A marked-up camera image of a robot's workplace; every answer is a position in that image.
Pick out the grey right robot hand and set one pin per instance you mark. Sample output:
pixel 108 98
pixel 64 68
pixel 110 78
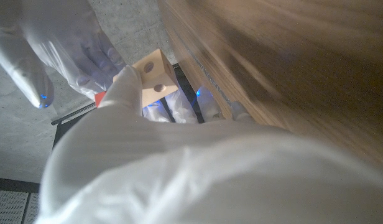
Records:
pixel 64 40

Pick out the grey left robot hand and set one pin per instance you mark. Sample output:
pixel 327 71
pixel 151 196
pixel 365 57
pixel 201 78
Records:
pixel 179 174

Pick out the red-headed wooden screw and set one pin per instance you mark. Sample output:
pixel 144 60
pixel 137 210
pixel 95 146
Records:
pixel 99 98

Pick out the wooden block with holes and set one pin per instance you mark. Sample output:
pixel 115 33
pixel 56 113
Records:
pixel 155 77

